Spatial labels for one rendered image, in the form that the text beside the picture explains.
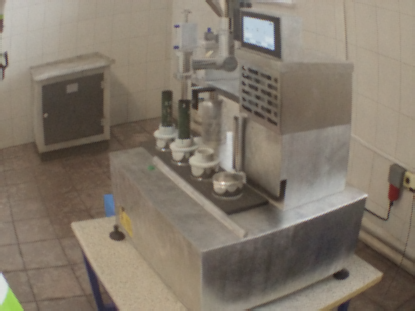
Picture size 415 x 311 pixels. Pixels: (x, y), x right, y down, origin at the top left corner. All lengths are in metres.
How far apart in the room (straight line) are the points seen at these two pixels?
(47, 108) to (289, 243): 3.25
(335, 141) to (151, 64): 4.02
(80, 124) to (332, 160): 3.26
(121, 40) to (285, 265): 4.00
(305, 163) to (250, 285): 0.30
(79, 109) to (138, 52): 1.10
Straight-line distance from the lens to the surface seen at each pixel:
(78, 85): 4.15
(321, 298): 1.29
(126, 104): 5.08
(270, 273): 1.14
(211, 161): 1.25
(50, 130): 4.19
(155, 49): 5.07
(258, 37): 1.08
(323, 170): 1.18
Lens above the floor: 1.54
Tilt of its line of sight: 21 degrees down
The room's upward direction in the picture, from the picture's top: 1 degrees clockwise
